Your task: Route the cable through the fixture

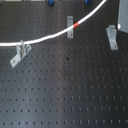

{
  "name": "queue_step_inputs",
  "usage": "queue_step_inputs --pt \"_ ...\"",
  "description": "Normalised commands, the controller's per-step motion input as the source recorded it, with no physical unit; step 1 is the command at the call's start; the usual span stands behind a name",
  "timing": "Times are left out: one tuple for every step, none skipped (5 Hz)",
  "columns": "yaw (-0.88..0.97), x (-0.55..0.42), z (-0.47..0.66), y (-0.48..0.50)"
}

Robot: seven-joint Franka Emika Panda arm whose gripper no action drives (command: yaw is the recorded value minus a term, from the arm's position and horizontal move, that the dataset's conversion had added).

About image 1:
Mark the right blue clamp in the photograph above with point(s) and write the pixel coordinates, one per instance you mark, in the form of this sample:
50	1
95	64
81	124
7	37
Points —
87	2

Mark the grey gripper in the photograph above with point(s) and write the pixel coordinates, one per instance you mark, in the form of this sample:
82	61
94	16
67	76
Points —
122	24

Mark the left grey cable clip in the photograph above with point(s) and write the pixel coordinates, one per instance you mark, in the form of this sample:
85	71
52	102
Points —
22	50

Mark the middle grey cable clip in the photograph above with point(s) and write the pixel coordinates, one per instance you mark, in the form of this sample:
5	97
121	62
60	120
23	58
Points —
70	33

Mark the right grey cable clip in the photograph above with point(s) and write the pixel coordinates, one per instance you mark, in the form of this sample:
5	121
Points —
111	34

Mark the blue clamp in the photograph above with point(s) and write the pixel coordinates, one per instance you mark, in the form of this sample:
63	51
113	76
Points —
87	2
51	2

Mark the left blue clamp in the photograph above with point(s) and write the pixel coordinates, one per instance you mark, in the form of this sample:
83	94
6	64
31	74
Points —
51	2

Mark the grey cable clip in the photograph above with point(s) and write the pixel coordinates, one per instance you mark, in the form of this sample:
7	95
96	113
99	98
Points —
70	33
111	34
22	50

